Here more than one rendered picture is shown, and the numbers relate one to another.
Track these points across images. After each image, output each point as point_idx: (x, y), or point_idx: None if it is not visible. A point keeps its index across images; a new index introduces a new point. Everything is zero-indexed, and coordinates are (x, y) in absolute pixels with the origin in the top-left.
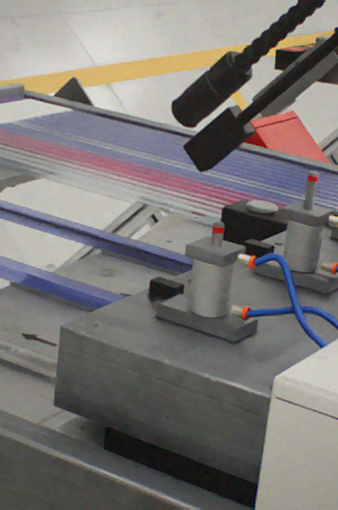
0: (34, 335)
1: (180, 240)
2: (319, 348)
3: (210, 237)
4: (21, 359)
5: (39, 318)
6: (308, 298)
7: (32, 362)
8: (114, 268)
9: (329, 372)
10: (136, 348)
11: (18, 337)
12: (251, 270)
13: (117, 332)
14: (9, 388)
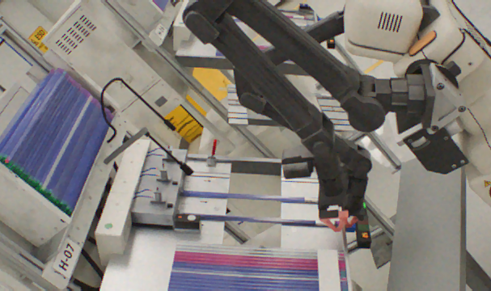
0: (209, 181)
1: (215, 233)
2: (151, 160)
3: (171, 149)
4: (205, 175)
5: (213, 187)
6: (159, 173)
7: (202, 175)
8: (217, 211)
9: (145, 143)
10: (174, 149)
11: (210, 179)
12: (172, 177)
13: (179, 151)
14: (200, 167)
